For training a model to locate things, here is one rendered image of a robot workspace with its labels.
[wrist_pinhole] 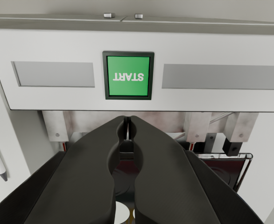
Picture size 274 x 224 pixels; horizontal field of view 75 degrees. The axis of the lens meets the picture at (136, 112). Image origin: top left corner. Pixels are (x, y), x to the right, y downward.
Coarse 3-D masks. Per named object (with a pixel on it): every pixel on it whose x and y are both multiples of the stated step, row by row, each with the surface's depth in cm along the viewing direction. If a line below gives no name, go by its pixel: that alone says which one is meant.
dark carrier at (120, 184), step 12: (120, 168) 36; (132, 168) 36; (216, 168) 37; (228, 168) 37; (240, 168) 37; (120, 180) 38; (132, 180) 38; (228, 180) 39; (120, 192) 40; (132, 192) 40; (132, 204) 42; (132, 216) 44
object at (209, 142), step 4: (208, 136) 39; (212, 136) 39; (208, 140) 40; (212, 140) 40; (200, 144) 43; (204, 144) 41; (208, 144) 40; (212, 144) 40; (200, 148) 43; (204, 148) 41; (208, 148) 41; (212, 148) 41
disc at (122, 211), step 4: (116, 204) 42; (120, 204) 42; (116, 208) 43; (120, 208) 43; (124, 208) 43; (116, 212) 43; (120, 212) 43; (124, 212) 43; (128, 212) 44; (116, 216) 44; (120, 216) 44; (124, 216) 44; (128, 216) 44; (116, 220) 45; (120, 220) 45; (124, 220) 45
